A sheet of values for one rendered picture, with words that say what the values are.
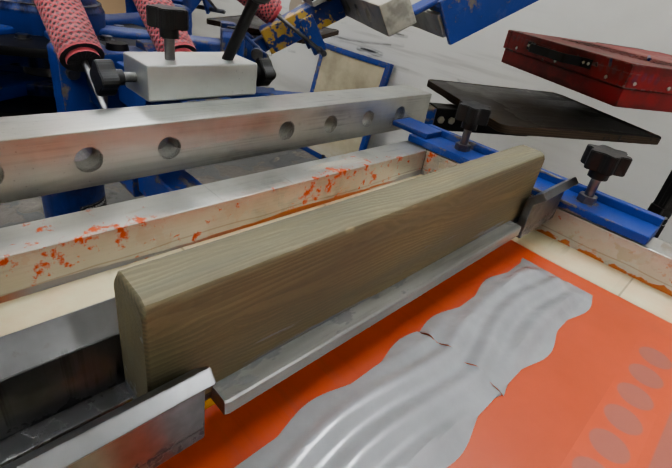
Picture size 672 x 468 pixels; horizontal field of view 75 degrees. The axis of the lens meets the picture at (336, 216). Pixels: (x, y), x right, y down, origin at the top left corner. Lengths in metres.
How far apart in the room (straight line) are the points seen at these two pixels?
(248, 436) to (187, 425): 0.05
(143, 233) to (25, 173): 0.10
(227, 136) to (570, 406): 0.37
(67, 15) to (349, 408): 0.54
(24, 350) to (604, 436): 0.32
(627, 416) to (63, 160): 0.44
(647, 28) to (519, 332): 2.00
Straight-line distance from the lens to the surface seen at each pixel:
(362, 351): 0.32
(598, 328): 0.44
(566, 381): 0.37
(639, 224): 0.55
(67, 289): 0.37
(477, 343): 0.35
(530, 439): 0.32
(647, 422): 0.38
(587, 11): 2.36
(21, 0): 0.95
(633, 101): 1.16
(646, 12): 2.30
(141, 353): 0.20
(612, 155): 0.52
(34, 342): 0.23
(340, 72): 3.08
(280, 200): 0.44
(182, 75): 0.48
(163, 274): 0.20
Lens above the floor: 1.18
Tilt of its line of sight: 29 degrees down
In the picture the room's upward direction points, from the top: 10 degrees clockwise
